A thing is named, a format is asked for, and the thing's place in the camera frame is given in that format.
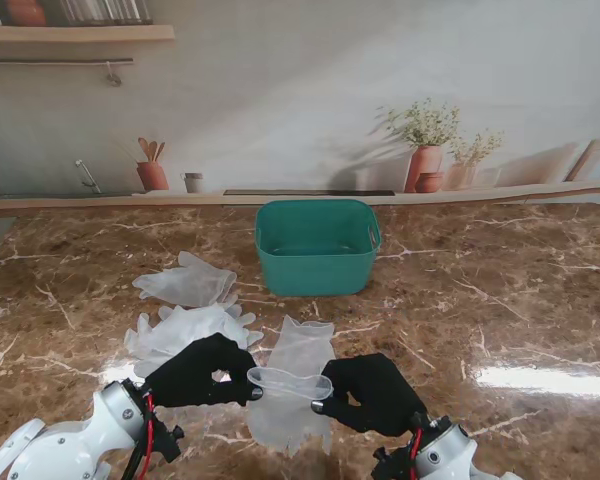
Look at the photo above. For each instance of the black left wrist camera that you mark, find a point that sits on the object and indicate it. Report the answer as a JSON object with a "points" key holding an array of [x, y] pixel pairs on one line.
{"points": [[167, 442]]}

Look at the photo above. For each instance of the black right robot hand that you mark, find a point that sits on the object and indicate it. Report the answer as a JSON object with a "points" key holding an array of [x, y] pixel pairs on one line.
{"points": [[380, 395]]}

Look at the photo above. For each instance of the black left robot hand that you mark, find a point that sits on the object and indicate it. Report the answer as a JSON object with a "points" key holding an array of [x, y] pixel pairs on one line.
{"points": [[190, 375]]}

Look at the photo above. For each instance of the metal wall rail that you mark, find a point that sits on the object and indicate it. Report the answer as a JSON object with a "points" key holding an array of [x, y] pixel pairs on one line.
{"points": [[55, 60]]}

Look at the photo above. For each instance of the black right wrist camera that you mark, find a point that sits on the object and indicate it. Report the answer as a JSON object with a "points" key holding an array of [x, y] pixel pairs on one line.
{"points": [[390, 465]]}

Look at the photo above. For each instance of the grey mug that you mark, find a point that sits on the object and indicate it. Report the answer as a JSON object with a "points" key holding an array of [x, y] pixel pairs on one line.
{"points": [[194, 183]]}

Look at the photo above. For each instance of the row of glass jars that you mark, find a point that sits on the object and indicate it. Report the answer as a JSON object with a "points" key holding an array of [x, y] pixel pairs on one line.
{"points": [[105, 11]]}

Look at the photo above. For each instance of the wooden wall shelf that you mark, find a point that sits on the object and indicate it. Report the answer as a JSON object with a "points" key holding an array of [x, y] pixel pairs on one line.
{"points": [[80, 32]]}

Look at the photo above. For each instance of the wooden spatula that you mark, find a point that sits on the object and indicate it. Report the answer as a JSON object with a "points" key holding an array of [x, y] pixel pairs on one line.
{"points": [[152, 151]]}

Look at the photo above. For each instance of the terracotta jar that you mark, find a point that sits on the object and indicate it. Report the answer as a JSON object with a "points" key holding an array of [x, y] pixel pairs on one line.
{"points": [[26, 12]]}

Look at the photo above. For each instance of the pale wooden cutting board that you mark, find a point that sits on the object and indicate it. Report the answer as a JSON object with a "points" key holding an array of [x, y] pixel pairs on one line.
{"points": [[587, 160]]}

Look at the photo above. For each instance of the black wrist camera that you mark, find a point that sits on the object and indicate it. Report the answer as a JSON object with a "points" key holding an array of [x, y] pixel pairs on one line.
{"points": [[167, 442], [390, 465]]}

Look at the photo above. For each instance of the teal plastic basket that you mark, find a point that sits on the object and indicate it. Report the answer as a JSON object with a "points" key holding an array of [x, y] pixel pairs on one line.
{"points": [[315, 275]]}

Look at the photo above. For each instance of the chrome faucet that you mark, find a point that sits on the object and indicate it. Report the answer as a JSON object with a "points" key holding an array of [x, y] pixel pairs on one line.
{"points": [[87, 177]]}

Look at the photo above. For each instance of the terracotta utensil pot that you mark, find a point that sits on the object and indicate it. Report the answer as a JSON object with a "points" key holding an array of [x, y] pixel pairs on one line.
{"points": [[152, 176]]}

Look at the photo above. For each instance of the wooden spoon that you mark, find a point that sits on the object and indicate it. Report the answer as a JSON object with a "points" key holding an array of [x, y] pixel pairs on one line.
{"points": [[143, 147], [159, 151]]}

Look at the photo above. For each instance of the metal hook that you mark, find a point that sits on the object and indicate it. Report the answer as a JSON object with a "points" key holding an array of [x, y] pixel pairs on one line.
{"points": [[113, 75]]}

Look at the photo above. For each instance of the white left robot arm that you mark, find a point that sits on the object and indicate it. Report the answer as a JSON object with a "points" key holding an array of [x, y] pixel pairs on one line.
{"points": [[70, 445]]}

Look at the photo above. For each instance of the small dried flower bouquet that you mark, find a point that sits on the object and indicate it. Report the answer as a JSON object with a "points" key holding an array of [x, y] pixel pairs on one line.
{"points": [[477, 147]]}

